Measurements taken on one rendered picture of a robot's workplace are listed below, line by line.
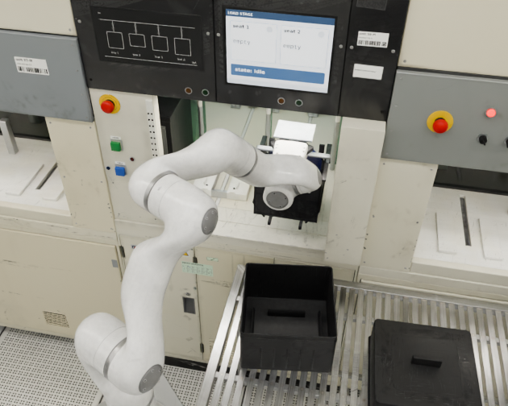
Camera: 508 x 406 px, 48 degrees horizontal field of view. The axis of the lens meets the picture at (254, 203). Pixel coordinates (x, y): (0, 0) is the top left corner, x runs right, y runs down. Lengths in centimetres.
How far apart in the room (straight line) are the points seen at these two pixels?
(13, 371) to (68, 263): 69
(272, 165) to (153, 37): 49
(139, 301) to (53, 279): 125
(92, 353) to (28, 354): 155
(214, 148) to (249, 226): 83
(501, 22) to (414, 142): 38
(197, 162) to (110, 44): 58
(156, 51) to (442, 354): 118
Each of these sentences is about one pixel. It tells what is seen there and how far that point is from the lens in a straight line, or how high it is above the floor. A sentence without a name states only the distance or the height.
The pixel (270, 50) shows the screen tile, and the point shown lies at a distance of 157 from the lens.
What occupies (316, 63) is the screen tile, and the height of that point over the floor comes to 156.
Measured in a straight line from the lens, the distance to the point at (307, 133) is 179.
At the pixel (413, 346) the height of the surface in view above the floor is 86.
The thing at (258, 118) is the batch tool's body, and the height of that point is 87.
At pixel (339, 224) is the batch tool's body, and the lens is 181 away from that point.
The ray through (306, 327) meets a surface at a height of 77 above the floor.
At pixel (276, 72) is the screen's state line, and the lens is 159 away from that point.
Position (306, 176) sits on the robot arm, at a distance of 150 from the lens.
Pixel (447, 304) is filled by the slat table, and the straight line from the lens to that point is 206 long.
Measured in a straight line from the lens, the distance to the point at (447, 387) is 172.
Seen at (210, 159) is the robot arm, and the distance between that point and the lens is 124.
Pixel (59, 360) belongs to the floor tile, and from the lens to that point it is 285.
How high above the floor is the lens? 225
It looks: 41 degrees down
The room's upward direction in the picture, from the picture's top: 1 degrees clockwise
